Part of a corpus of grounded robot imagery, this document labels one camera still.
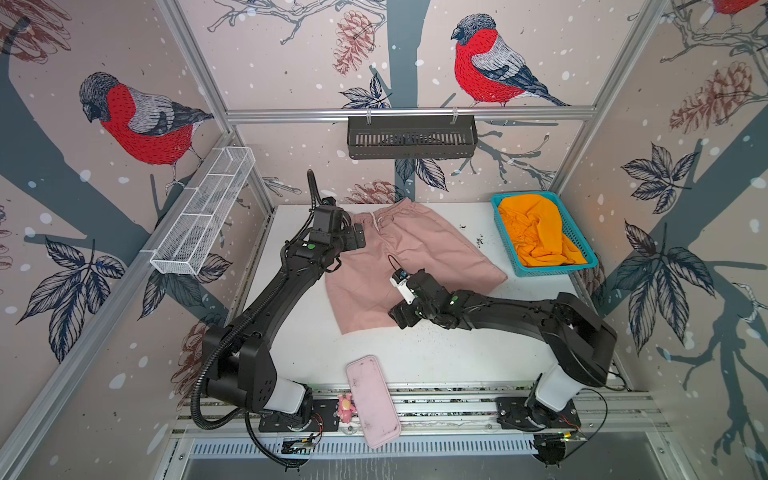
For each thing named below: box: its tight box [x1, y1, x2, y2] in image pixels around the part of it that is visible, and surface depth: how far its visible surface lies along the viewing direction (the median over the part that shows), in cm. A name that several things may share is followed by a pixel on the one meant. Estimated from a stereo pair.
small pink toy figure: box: [337, 393, 357, 423], surface depth 74 cm
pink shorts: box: [325, 198, 509, 334], surface depth 103 cm
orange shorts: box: [498, 194, 588, 267], surface depth 108 cm
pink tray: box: [346, 355, 402, 449], surface depth 76 cm
